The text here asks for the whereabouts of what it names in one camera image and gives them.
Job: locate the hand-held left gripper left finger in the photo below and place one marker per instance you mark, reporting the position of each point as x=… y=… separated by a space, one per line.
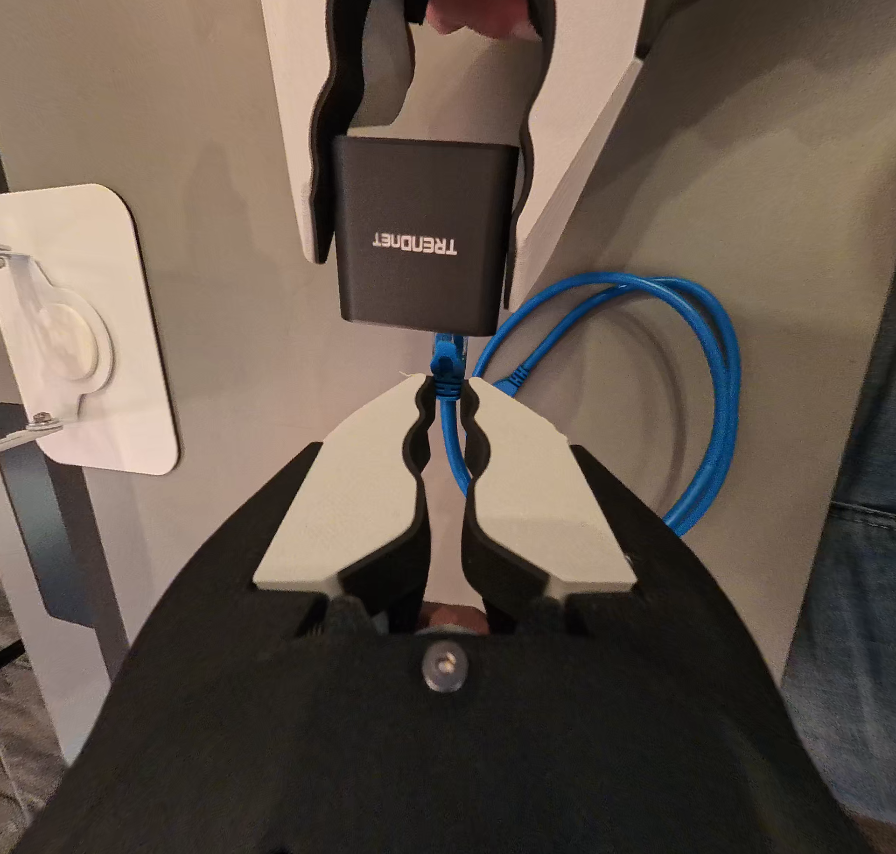
x=345 y=503

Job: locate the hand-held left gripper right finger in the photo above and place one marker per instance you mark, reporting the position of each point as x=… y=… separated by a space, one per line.
x=555 y=511

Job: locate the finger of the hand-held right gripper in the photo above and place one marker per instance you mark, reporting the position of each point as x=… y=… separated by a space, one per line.
x=294 y=42
x=587 y=61

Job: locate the black network switch box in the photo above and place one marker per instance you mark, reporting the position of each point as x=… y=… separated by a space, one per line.
x=421 y=196

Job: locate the person's blue jeans legs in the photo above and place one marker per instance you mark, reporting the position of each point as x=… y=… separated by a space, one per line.
x=853 y=623

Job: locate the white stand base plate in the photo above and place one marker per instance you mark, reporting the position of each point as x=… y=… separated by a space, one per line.
x=104 y=237

